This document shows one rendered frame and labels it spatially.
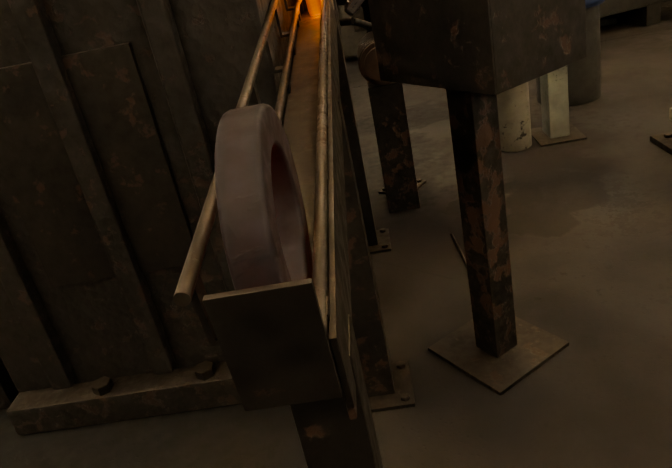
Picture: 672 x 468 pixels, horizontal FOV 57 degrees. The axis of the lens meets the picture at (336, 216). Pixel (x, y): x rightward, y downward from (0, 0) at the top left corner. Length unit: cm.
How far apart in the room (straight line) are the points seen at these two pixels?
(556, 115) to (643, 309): 107
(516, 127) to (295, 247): 180
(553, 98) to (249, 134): 198
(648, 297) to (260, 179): 120
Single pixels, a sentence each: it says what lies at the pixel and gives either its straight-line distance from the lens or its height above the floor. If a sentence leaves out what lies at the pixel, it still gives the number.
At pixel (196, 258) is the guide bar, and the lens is 46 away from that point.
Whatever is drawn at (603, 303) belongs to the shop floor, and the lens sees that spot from 148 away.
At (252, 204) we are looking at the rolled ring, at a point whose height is 69.
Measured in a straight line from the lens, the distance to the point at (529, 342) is 135.
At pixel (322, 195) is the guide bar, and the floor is 61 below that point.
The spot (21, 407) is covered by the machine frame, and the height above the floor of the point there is 7.
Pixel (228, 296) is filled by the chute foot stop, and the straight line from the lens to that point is 42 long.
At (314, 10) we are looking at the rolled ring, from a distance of 149.
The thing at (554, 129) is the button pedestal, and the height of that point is 4.
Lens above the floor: 84
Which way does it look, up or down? 24 degrees down
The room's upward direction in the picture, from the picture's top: 12 degrees counter-clockwise
